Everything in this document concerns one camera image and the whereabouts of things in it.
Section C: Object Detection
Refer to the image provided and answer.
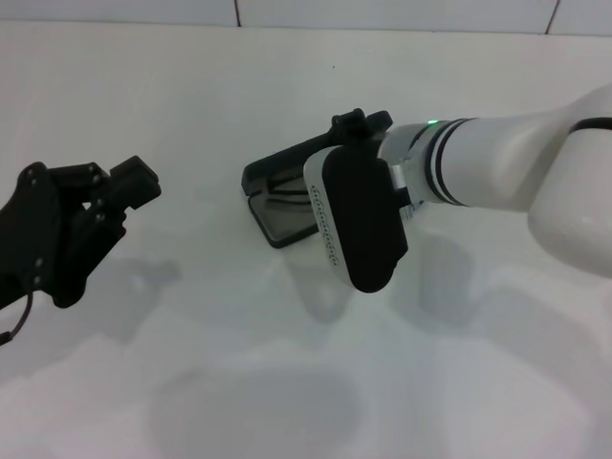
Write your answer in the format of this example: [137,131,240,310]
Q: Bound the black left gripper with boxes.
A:
[0,154,164,310]

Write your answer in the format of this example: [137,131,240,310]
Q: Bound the black glasses case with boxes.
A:
[241,110,394,250]

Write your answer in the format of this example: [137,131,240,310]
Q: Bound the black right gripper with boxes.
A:
[330,108,384,148]

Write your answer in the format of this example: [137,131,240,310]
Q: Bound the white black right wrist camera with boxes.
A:
[303,144,410,295]

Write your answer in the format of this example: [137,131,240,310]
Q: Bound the black glasses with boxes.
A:
[264,175,312,207]

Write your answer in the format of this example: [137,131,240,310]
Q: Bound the left gripper cable with plug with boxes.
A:
[0,290,34,346]

